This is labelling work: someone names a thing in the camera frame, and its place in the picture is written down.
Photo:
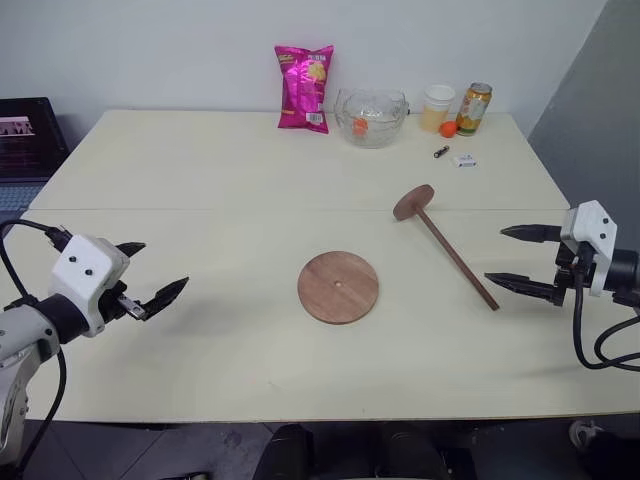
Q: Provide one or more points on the small black battery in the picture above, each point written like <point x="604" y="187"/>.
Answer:
<point x="441" y="151"/>

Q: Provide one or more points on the clear glass bowl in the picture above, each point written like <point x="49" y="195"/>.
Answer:
<point x="371" y="117"/>

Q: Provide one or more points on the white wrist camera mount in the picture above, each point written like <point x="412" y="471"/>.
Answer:
<point x="593" y="235"/>
<point x="86" y="272"/>

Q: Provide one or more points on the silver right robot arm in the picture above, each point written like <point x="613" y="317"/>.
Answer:
<point x="624" y="275"/>

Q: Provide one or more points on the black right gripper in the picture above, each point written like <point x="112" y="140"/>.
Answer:
<point x="570" y="270"/>

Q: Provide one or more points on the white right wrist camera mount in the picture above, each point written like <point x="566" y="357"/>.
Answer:
<point x="593" y="235"/>

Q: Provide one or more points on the plastic cup with juice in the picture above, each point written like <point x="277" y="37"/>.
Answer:
<point x="437" y="110"/>

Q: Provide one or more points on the black laptop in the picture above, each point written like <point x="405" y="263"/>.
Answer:
<point x="25" y="145"/>

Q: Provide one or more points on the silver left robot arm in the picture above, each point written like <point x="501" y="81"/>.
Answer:
<point x="20" y="345"/>

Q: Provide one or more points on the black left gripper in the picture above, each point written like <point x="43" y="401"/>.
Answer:
<point x="116" y="305"/>

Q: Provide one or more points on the small orange fruit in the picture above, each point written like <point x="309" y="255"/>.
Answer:
<point x="449" y="129"/>

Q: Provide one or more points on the round wooden base disc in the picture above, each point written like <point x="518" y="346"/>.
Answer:
<point x="338" y="287"/>

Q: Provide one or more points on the grey caster wheel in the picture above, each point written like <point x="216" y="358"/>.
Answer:
<point x="582" y="434"/>

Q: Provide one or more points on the wooden stick with disc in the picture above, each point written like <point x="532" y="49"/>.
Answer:
<point x="440" y="235"/>

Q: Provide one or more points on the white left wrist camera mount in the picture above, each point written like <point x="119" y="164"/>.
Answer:
<point x="86" y="272"/>

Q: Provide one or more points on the pink chip bag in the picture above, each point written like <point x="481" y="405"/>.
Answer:
<point x="303" y="90"/>

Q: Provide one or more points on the small white box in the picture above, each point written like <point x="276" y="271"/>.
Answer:
<point x="465" y="160"/>

